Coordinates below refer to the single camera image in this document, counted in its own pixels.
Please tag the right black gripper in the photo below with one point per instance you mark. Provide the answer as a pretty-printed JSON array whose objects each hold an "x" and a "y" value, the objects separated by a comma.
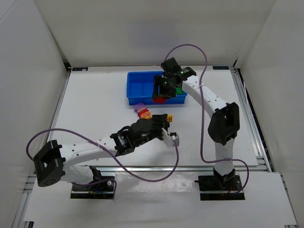
[{"x": 164, "y": 90}]

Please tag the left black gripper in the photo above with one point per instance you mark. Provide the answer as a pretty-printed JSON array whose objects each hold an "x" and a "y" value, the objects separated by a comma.
[{"x": 159, "y": 121}]

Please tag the green 2x4 lego brick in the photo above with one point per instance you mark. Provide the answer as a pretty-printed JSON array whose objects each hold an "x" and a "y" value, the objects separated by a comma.
[{"x": 178, "y": 91}]

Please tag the yellow lego brick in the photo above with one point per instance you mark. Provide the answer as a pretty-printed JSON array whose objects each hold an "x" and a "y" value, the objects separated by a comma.
[{"x": 169, "y": 118}]

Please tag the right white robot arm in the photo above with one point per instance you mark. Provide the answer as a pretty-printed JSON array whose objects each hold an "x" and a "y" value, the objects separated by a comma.
[{"x": 224, "y": 117}]

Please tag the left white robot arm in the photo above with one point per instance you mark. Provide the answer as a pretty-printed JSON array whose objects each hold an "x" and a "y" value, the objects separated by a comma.
[{"x": 56, "y": 162}]

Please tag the blue divided plastic bin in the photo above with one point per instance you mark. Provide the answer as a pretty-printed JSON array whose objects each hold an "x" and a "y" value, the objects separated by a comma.
[{"x": 139, "y": 89}]

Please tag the yellow orange butterfly lego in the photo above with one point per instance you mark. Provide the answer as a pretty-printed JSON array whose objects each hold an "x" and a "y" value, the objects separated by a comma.
[{"x": 146, "y": 115}]

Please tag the purple rounded lego brick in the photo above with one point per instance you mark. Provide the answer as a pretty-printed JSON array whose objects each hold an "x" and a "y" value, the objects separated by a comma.
[{"x": 138, "y": 106}]

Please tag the red half-round lego brick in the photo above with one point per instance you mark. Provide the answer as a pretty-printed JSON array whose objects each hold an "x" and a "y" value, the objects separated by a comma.
[{"x": 143, "y": 111}]

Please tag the aluminium frame rail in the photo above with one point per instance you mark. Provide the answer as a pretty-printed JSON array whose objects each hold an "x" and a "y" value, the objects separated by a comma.
[{"x": 190, "y": 168}]

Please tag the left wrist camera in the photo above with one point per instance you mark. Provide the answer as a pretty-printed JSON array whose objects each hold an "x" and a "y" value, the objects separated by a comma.
[{"x": 170, "y": 139}]

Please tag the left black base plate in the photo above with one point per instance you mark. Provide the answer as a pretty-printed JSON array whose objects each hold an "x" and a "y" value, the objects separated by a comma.
[{"x": 102, "y": 187}]

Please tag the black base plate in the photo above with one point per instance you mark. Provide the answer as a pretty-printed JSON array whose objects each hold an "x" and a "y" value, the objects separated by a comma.
[
  {"x": 211, "y": 190},
  {"x": 102, "y": 187}
]

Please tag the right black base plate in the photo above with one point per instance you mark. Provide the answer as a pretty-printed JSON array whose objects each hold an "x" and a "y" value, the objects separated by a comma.
[{"x": 211, "y": 190}]

